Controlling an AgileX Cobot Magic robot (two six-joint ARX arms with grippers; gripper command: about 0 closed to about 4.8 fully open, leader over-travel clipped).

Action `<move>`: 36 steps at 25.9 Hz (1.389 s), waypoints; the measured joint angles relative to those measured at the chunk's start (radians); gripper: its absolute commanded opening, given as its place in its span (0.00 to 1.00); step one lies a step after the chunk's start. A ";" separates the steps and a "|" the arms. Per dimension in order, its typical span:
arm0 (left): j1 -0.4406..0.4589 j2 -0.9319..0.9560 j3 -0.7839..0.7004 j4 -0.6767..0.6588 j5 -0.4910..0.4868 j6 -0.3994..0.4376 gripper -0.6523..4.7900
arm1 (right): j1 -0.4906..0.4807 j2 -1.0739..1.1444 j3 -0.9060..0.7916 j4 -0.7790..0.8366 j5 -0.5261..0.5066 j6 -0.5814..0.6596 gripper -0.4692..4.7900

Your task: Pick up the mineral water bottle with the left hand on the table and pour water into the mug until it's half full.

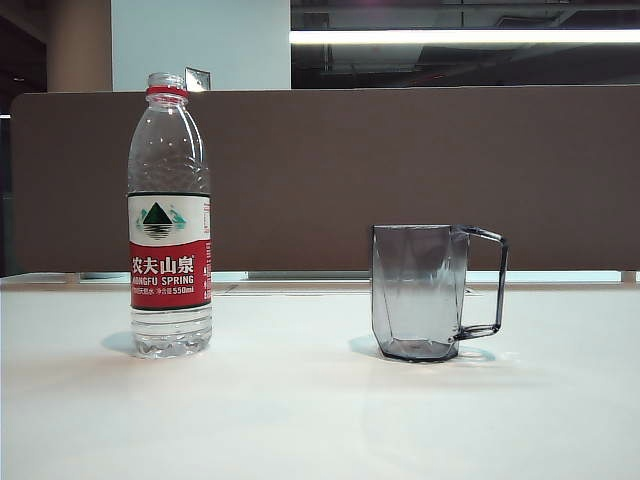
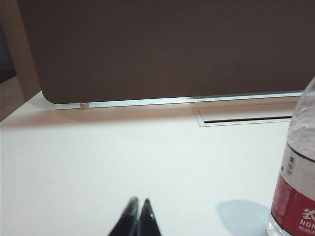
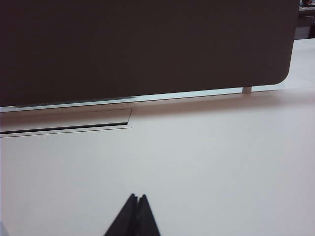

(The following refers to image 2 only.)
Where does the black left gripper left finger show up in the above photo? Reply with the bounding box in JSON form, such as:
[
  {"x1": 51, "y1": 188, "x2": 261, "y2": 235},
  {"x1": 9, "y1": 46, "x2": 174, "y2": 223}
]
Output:
[{"x1": 107, "y1": 196, "x2": 140, "y2": 236}]

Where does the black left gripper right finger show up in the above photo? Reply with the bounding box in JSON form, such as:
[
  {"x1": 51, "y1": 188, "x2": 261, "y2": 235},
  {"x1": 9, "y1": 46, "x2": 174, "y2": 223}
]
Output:
[{"x1": 137, "y1": 198, "x2": 163, "y2": 236}]

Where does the brown desk partition panel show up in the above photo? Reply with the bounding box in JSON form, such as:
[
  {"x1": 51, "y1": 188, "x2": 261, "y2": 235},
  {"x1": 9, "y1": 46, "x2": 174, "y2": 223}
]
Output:
[{"x1": 18, "y1": 0, "x2": 315, "y2": 104}]

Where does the clear red-label water bottle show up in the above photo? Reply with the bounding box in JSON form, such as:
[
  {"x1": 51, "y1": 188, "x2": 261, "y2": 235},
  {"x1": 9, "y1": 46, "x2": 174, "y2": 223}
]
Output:
[{"x1": 267, "y1": 76, "x2": 315, "y2": 236}]

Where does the white desk cable slot cover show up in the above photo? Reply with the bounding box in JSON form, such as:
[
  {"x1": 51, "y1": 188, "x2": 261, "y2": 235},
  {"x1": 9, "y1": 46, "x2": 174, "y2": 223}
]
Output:
[{"x1": 196, "y1": 107, "x2": 295, "y2": 127}]

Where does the aluminium partition base rail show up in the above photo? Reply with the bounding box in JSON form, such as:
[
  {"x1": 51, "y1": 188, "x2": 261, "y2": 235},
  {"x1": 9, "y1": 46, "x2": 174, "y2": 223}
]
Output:
[{"x1": 50, "y1": 90, "x2": 305, "y2": 110}]

